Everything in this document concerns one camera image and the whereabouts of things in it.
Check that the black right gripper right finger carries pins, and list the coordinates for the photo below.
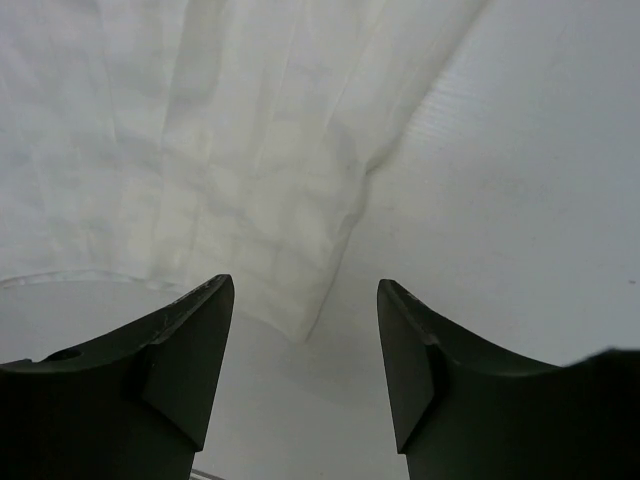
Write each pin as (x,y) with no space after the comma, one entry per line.
(465,408)

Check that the white pleated skirt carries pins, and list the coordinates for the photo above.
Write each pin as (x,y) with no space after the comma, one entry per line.
(170,141)

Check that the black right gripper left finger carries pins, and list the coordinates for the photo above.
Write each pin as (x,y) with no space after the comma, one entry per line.
(134,403)

